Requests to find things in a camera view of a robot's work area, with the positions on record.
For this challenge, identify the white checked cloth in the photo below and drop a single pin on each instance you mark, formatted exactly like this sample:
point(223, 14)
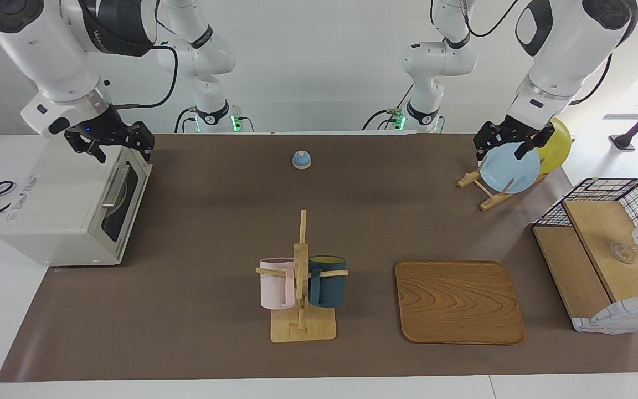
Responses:
point(623, 316)

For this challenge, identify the white toaster oven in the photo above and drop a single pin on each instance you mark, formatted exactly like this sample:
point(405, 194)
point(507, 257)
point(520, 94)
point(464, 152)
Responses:
point(58, 210)

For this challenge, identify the wooden mug stand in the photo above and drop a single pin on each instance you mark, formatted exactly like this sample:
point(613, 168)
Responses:
point(302, 327)

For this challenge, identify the dark blue mug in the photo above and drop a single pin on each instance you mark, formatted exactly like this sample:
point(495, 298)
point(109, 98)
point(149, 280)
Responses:
point(329, 285)

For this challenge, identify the small clear glass dish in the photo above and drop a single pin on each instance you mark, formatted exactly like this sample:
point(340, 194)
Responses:
point(623, 252)

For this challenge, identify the light blue plate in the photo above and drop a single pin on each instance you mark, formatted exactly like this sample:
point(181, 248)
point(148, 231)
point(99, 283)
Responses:
point(510, 166)

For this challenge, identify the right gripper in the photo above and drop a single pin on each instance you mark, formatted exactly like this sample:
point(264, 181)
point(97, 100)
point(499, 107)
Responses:
point(102, 126)

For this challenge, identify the pink mug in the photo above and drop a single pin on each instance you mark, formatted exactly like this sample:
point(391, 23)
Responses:
point(276, 285)

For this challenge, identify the blue and white bell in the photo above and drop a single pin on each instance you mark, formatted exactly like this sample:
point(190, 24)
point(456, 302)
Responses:
point(302, 159)

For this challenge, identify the yellow plate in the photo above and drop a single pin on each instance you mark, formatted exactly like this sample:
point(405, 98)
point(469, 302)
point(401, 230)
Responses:
point(557, 147)

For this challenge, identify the wooden step shelf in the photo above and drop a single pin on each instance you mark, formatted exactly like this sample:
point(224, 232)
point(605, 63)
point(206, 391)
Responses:
point(590, 249)

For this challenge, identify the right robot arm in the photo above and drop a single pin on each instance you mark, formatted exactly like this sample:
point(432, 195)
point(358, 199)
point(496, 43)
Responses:
point(31, 50)

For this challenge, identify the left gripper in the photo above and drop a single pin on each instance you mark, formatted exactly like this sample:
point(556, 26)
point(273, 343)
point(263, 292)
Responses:
point(518, 130)

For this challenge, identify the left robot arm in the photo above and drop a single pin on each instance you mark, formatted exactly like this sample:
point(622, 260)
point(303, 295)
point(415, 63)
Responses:
point(562, 50)

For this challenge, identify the wooden plate rack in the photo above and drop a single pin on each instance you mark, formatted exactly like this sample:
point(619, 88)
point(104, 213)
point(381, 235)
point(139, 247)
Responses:
point(490, 200)

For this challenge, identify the wooden tray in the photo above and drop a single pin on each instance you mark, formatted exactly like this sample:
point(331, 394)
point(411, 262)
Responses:
point(457, 302)

